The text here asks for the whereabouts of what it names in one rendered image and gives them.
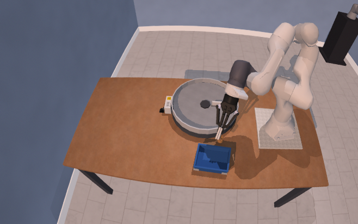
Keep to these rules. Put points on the blue crate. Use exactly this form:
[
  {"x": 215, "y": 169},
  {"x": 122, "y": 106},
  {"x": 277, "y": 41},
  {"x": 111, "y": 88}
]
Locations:
[{"x": 212, "y": 158}]

